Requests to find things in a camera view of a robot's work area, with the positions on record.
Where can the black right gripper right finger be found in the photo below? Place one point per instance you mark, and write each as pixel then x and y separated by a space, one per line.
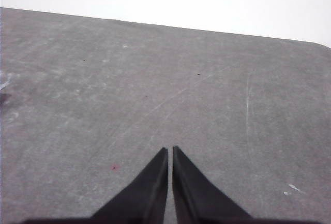
pixel 191 195

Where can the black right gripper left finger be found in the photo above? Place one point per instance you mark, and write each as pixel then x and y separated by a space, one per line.
pixel 150 195

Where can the grey table cloth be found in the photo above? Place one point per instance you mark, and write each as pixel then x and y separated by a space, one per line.
pixel 77 131

